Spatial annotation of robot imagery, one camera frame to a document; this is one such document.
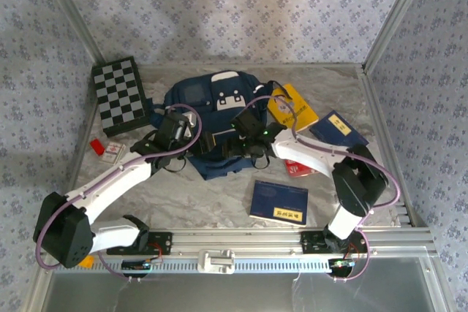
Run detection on navy blue student backpack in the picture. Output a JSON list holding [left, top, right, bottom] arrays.
[[148, 69, 293, 181]]

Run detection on red cover book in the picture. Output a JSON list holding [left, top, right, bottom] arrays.
[[284, 158, 319, 178]]

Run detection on yellow cartoon cover book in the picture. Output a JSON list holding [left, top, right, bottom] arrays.
[[266, 83, 319, 133]]

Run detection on navy book narrow yellow strip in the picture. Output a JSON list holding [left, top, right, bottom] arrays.
[[249, 179, 309, 227]]

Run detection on navy book large yellow label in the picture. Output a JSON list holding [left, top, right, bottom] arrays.
[[309, 110, 370, 148]]

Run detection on white red card box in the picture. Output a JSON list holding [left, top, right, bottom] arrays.
[[100, 141, 127, 165]]

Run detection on black grey chessboard box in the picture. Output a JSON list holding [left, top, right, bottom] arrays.
[[90, 56, 153, 138]]

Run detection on grey metal sheet panel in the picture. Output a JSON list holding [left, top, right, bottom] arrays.
[[39, 257, 453, 312]]

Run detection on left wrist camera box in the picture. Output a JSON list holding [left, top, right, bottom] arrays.
[[175, 113, 195, 140]]

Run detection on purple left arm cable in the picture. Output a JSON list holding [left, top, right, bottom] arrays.
[[32, 102, 203, 284]]

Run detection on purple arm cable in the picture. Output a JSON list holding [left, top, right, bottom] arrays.
[[239, 95, 403, 284], [32, 102, 203, 284]]

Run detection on aluminium side rail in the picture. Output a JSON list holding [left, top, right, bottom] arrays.
[[360, 66, 429, 229], [47, 103, 102, 232]]

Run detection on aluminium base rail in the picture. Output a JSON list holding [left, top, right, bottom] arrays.
[[39, 227, 438, 257]]

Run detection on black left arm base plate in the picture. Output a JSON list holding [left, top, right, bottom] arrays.
[[105, 231, 173, 256]]

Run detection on white rail latch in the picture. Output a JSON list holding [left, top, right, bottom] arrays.
[[197, 248, 235, 275]]

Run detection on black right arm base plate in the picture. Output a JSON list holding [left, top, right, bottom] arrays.
[[300, 230, 369, 254]]

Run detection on slotted grey cable tray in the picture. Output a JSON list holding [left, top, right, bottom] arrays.
[[54, 259, 366, 273]]

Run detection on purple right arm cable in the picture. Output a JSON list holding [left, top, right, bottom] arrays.
[[239, 95, 403, 284]]

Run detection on aluminium frame post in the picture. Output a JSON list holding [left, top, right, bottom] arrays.
[[34, 0, 107, 68], [361, 0, 438, 75]]

